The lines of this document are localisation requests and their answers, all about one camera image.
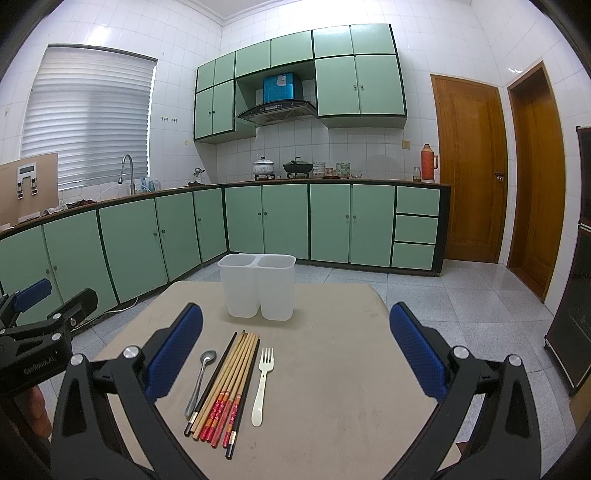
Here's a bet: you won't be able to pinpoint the cardboard box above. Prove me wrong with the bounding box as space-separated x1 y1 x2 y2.
0 153 59 225

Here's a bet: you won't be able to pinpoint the green upper cabinets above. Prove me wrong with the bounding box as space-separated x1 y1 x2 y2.
193 24 408 144

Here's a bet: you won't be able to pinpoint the green lower cabinets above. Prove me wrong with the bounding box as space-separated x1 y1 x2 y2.
1 180 452 324

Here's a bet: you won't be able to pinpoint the window blind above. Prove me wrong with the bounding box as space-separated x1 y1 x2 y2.
21 45 156 191

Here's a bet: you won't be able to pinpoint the wooden door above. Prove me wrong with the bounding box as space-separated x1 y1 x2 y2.
431 75 508 263
508 62 566 300

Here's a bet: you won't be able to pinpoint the white pot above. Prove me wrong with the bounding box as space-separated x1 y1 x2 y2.
252 156 276 180

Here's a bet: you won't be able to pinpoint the black wok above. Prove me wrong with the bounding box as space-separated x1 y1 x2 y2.
283 156 314 179

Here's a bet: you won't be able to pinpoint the white double utensil holder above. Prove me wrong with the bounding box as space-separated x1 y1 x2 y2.
217 253 296 322

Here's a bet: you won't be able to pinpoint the black chopstick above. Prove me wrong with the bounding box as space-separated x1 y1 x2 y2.
183 332 237 437
224 340 260 460

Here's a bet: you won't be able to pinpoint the orange thermos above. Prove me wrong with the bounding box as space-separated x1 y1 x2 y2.
421 143 439 182

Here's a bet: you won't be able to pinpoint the metal faucet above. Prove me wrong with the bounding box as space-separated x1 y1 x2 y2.
117 153 137 195

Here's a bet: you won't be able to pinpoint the plain wooden chopstick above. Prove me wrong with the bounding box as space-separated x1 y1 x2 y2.
191 331 249 440

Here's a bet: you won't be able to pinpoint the wooden door right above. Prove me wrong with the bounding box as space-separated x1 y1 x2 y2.
508 62 566 300

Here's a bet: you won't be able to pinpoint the metal spoon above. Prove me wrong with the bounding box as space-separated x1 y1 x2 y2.
184 350 216 420

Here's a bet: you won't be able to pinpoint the wooden door left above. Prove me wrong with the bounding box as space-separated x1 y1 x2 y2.
431 75 508 263

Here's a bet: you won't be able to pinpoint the kettle on counter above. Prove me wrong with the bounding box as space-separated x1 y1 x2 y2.
188 167 204 186

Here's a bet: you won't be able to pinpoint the left hand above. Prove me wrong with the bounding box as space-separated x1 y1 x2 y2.
27 386 52 439

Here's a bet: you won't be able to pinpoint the black range hood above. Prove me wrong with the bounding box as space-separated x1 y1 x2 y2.
238 100 318 126

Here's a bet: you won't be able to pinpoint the black appliance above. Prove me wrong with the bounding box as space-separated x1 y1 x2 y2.
544 126 590 396

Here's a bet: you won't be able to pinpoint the white plastic fork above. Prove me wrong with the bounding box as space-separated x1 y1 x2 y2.
250 347 274 427

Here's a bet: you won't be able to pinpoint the green cabinets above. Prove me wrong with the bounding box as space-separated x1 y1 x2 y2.
1 180 452 324
193 24 408 144

